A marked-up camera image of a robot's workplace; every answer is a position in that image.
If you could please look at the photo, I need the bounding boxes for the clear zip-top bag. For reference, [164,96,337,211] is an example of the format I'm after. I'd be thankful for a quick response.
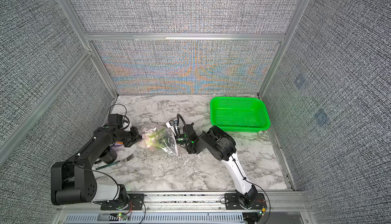
[137,123,178,156]

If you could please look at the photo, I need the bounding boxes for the green chinese cabbage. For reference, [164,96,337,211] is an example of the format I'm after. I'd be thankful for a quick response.
[143,130,168,151]

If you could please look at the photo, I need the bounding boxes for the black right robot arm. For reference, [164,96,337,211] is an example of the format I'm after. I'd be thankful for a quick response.
[173,124,267,213]

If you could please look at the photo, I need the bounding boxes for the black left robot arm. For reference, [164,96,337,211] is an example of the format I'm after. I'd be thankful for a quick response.
[51,114,142,210]

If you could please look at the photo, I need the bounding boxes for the purple plate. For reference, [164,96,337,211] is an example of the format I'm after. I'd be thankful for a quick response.
[111,142,124,148]

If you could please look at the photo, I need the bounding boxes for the silver fork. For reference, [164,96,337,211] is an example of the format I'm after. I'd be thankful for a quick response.
[96,154,134,171]

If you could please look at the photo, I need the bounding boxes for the black cup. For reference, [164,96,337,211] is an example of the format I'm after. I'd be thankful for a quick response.
[99,147,117,164]

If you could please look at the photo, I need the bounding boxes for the green plastic basket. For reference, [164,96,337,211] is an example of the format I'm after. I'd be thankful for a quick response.
[210,97,271,133]

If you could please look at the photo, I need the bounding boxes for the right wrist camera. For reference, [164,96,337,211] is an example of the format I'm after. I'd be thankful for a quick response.
[166,120,178,136]

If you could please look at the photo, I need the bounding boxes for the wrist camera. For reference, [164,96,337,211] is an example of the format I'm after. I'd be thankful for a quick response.
[108,114,124,127]
[166,120,178,136]

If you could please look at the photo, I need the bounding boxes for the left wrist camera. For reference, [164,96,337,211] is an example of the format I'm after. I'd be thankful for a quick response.
[108,114,124,127]

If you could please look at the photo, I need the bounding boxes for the white perforated cable tray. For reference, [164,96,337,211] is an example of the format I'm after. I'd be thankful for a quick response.
[64,212,244,224]

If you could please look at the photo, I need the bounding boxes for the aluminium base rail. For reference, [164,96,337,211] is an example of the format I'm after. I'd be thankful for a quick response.
[53,190,314,220]

